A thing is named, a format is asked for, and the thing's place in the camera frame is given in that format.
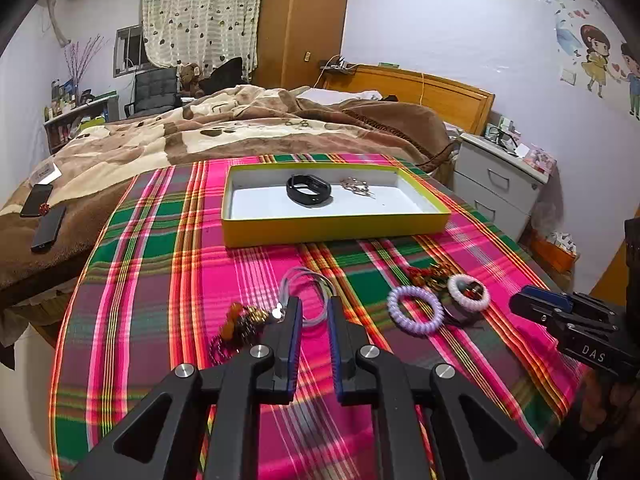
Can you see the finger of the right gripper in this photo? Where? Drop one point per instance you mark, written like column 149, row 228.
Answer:
column 558, row 300
column 537, row 311

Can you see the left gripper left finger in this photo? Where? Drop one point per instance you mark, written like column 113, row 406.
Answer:
column 283, row 335

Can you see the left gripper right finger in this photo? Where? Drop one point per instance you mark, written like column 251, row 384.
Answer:
column 351, row 355

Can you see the red gold knot ornament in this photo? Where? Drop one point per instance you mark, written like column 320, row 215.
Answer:
column 434, row 277

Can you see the black smart wristband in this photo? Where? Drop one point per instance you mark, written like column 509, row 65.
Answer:
column 308, row 190

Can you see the orange basket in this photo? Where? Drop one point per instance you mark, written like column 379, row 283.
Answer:
column 552, row 255

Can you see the grey bedside drawer cabinet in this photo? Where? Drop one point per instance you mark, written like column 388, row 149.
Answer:
column 500, row 186

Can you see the yellow shallow cardboard box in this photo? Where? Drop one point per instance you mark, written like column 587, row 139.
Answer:
column 256, row 210

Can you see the wooden bed headboard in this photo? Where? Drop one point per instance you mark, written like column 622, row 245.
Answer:
column 459, row 104

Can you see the black smartphone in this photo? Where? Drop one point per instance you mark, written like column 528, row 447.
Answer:
column 48, row 227

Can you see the brown plush blanket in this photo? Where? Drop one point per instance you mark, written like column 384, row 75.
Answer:
column 242, row 121

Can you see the dark phone with red charm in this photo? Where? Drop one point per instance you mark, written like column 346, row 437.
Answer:
column 36, row 200

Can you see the brown teddy bear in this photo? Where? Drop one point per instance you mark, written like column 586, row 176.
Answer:
column 189, row 76

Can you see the white paper card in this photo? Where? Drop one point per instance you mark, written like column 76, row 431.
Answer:
column 44, row 174

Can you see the black office chair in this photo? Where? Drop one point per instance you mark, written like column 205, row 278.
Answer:
column 155, row 92

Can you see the white desk shelf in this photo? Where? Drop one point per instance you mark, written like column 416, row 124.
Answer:
column 65, row 127

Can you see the wooden wardrobe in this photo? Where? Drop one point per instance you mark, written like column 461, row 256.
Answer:
column 294, row 39

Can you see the patterned white curtain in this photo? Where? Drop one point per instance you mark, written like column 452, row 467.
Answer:
column 205, row 32

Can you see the purple dried branches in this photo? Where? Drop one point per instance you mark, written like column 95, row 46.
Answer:
column 79, row 56

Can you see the cartoon couple wall sticker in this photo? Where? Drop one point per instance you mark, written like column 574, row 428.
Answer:
column 605, row 68

